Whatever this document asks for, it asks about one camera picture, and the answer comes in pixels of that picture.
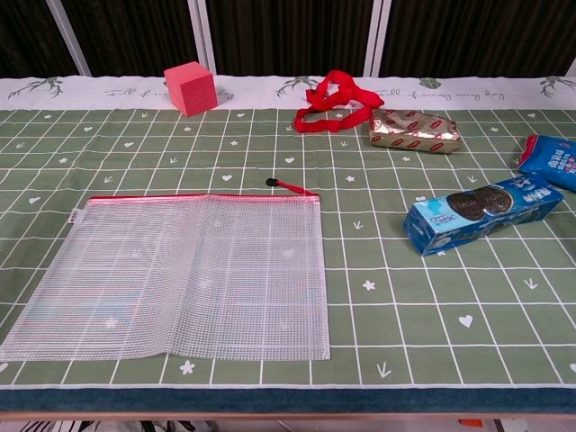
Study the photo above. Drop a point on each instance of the white mesh bag red handles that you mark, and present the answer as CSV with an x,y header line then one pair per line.
x,y
180,279

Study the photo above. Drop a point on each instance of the green grid tablecloth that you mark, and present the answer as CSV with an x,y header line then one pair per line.
x,y
405,306

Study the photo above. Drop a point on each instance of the blue snack bag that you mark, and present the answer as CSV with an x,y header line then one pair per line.
x,y
551,162

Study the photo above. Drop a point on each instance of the gold foil snack packet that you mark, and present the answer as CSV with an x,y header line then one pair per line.
x,y
414,132

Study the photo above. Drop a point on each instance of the red foam cube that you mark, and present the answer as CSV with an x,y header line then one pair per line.
x,y
189,92

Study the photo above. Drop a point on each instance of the blue Oreo cookie box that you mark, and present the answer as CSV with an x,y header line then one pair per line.
x,y
477,216

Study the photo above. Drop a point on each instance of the white frame post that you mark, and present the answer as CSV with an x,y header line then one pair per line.
x,y
67,36
201,36
375,36
570,69

